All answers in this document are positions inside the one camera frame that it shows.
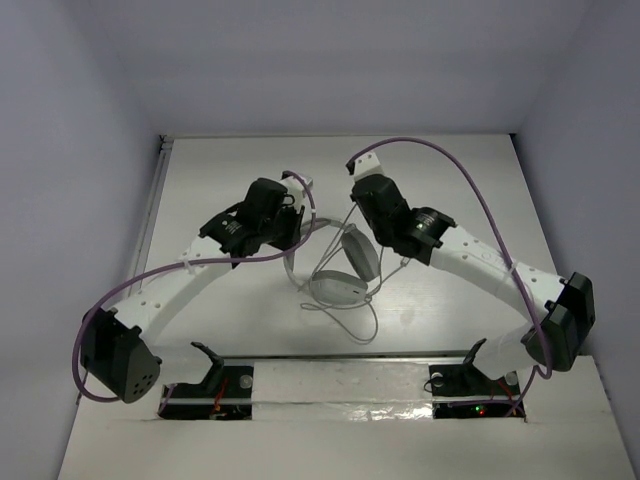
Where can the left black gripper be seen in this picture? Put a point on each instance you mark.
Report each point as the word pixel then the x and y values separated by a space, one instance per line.
pixel 291 228

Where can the white over-ear headphones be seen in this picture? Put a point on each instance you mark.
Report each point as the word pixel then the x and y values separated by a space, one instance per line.
pixel 334 287

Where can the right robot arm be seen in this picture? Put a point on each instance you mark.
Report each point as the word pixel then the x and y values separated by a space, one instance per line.
pixel 559 311

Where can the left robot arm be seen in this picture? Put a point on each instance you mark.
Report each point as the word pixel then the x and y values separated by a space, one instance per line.
pixel 112 358

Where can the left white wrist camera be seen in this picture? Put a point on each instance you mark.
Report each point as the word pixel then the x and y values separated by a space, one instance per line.
pixel 297 186

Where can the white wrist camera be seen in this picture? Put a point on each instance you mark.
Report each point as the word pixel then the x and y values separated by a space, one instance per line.
pixel 297 186
pixel 363 166

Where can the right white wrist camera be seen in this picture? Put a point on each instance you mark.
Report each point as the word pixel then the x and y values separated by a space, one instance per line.
pixel 363 166

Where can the aluminium side rail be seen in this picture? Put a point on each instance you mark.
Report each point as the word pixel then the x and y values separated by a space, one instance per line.
pixel 143 242

